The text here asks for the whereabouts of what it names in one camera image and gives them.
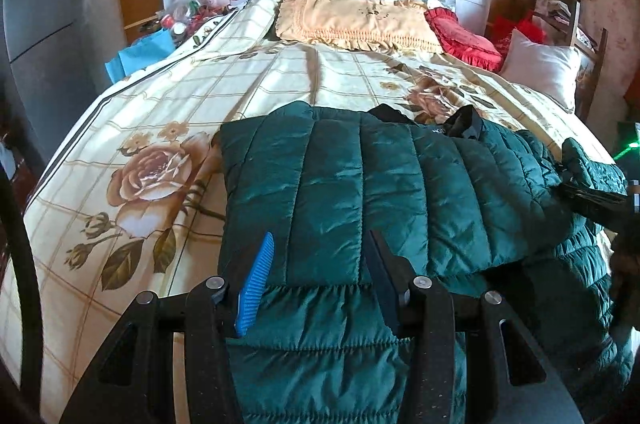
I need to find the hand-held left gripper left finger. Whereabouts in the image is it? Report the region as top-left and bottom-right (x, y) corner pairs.
(60, 231), (276, 424)

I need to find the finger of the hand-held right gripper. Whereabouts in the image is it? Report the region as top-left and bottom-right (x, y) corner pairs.
(556, 180), (630, 219)

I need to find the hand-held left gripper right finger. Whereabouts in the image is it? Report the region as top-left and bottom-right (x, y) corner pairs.
(364, 229), (586, 424)

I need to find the dark green puffer jacket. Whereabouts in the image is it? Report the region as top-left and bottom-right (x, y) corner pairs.
(217, 100), (636, 424)

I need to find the white pillow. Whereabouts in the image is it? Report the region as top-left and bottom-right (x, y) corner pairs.
(499, 28), (583, 113)

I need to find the wooden chair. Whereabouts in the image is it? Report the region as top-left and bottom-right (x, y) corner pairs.
(530, 0), (610, 122)

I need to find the floral cream bed quilt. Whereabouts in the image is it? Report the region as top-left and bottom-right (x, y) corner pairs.
(0, 0), (621, 424)

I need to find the red clothing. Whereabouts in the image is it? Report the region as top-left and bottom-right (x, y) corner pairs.
(487, 11), (548, 54)

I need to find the red frilled pillow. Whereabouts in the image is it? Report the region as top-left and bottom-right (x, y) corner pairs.
(425, 6), (505, 73)

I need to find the black curved bar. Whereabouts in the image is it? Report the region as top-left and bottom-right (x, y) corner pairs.
(0, 164), (43, 424)

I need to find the blue paper bag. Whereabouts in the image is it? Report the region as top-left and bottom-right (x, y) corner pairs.
(105, 28), (177, 83)

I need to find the beige frilled pillow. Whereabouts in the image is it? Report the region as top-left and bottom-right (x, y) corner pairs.
(274, 0), (445, 54)

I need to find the pile of bottles and clutter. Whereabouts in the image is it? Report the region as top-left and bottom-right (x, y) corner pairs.
(150, 0), (211, 42)

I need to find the grey refrigerator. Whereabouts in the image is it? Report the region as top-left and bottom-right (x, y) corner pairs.
(0, 0), (128, 152)

